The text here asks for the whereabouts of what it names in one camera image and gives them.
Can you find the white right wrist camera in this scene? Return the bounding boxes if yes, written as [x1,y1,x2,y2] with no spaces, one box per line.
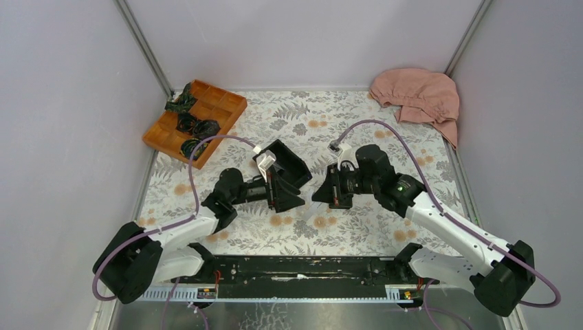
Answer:
[328,140,352,170]

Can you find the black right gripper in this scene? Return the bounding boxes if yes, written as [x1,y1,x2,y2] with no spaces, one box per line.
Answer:
[312,162,378,205]

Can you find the black plastic card box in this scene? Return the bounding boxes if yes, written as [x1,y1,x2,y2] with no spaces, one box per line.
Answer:
[265,140,313,189]

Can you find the dark patterned rolled sock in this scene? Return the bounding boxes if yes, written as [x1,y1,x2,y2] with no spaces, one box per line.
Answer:
[164,82,198,113]

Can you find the green patterned rolled sock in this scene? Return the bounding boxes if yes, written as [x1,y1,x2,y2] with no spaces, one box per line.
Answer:
[179,137,209,161]

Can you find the black rolled sock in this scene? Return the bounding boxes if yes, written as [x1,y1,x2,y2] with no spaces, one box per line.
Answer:
[192,120,221,140]

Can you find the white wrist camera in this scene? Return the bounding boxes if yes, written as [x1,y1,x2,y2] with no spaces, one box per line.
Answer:
[328,140,352,170]
[253,146,276,179]

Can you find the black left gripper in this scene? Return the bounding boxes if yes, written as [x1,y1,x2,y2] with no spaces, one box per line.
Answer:
[230,166,306,214]

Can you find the floral table mat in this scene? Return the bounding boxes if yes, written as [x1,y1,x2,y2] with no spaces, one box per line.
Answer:
[137,91,463,256]

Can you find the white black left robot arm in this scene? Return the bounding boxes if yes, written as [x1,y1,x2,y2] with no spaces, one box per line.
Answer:
[92,164,312,304]

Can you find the white VIP credit card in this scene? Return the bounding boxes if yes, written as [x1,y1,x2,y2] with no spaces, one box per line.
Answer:
[303,202,327,221]

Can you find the orange compartment tray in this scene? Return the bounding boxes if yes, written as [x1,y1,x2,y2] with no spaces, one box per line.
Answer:
[142,80,248,164]

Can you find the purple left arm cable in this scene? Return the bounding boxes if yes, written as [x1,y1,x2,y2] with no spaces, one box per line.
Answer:
[92,134,261,330]

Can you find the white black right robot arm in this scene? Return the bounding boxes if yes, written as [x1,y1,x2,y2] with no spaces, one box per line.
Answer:
[312,144,536,317]

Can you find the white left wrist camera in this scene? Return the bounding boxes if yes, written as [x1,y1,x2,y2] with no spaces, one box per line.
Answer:
[253,146,276,179]

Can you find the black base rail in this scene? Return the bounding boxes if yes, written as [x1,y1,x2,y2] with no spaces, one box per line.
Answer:
[170,254,441,300]

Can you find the pink cloth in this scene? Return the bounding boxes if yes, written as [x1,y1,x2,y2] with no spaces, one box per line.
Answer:
[369,68,460,149]

